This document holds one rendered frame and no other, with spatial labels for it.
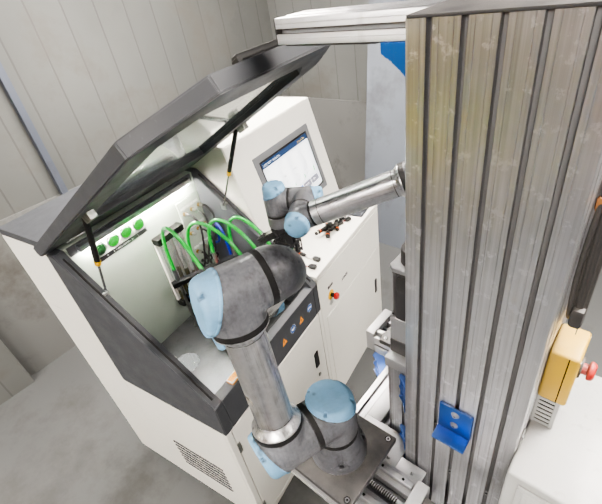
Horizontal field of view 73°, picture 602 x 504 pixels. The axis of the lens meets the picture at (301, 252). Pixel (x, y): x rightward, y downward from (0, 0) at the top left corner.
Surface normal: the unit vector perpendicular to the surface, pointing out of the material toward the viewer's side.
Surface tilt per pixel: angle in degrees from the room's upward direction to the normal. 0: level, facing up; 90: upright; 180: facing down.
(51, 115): 90
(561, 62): 90
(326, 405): 8
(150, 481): 0
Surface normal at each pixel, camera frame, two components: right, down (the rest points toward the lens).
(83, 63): 0.75, 0.28
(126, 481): -0.14, -0.81
